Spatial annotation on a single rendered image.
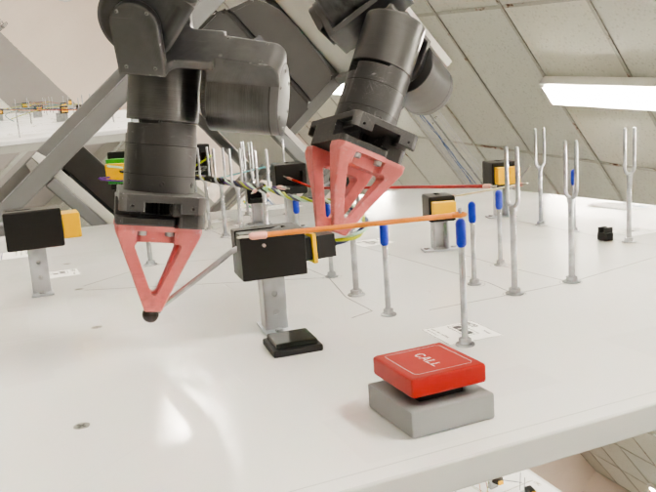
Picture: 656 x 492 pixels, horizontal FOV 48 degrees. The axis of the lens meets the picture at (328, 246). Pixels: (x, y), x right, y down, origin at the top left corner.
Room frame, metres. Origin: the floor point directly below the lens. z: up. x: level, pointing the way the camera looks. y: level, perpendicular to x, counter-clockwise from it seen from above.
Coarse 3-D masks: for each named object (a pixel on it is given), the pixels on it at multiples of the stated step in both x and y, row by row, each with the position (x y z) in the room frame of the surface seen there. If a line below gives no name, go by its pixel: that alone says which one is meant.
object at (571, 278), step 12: (564, 144) 0.68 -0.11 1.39; (576, 144) 0.66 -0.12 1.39; (564, 156) 0.68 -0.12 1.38; (576, 156) 0.67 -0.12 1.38; (564, 168) 0.68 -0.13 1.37; (576, 168) 0.67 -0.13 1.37; (564, 180) 0.69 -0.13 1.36; (576, 180) 0.67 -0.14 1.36; (564, 192) 0.69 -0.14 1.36; (576, 192) 0.68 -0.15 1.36; (576, 276) 0.71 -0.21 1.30
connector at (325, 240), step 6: (318, 234) 0.63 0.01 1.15; (324, 234) 0.63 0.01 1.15; (330, 234) 0.63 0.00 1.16; (306, 240) 0.63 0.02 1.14; (318, 240) 0.63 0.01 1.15; (324, 240) 0.63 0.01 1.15; (330, 240) 0.63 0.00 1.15; (306, 246) 0.63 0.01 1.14; (318, 246) 0.63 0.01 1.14; (324, 246) 0.63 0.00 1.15; (330, 246) 0.63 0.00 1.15; (318, 252) 0.63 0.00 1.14; (324, 252) 0.63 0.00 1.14; (330, 252) 0.64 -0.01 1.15; (318, 258) 0.63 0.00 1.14
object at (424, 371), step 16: (400, 352) 0.46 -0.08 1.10; (416, 352) 0.45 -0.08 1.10; (432, 352) 0.45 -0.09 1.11; (448, 352) 0.45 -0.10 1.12; (384, 368) 0.44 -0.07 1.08; (400, 368) 0.43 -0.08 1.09; (416, 368) 0.43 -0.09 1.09; (432, 368) 0.43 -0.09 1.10; (448, 368) 0.42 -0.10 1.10; (464, 368) 0.42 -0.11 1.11; (480, 368) 0.42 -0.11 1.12; (400, 384) 0.43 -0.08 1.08; (416, 384) 0.41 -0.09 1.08; (432, 384) 0.42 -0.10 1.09; (448, 384) 0.42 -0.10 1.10; (464, 384) 0.42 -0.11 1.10
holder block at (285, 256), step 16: (288, 224) 0.64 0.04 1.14; (240, 240) 0.61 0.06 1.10; (256, 240) 0.61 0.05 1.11; (272, 240) 0.61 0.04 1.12; (288, 240) 0.62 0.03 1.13; (304, 240) 0.62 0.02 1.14; (240, 256) 0.62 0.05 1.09; (256, 256) 0.62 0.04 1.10; (272, 256) 0.62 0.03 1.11; (288, 256) 0.62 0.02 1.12; (304, 256) 0.62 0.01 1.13; (240, 272) 0.63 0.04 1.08; (256, 272) 0.62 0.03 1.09; (272, 272) 0.62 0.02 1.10; (288, 272) 0.62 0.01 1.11; (304, 272) 0.63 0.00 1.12
